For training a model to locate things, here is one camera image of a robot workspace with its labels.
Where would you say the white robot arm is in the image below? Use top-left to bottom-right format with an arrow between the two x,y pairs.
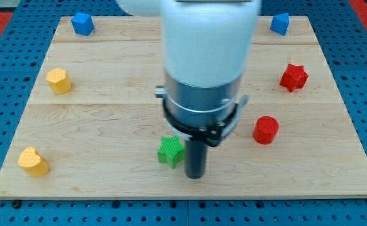
117,0 -> 261,147

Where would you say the red star block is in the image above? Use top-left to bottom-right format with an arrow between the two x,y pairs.
279,63 -> 309,92

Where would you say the blue pentagon block right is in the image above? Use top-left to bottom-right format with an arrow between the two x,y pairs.
270,13 -> 290,36

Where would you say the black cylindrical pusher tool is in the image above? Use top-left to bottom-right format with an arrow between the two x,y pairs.
184,140 -> 207,179

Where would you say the yellow heart block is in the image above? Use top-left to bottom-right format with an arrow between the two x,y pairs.
18,147 -> 50,177

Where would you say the blue cube block left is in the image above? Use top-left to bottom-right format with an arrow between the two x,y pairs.
71,13 -> 94,36

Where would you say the red cylinder block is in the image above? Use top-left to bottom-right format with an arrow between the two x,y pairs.
253,116 -> 280,144

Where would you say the green star block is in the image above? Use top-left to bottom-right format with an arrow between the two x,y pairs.
157,136 -> 185,169

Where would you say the yellow hexagon block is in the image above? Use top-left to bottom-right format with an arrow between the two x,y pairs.
47,68 -> 72,94

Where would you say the wooden board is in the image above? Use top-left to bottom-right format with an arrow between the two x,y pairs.
0,16 -> 367,200

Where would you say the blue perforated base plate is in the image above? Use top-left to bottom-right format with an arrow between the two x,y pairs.
0,0 -> 367,225

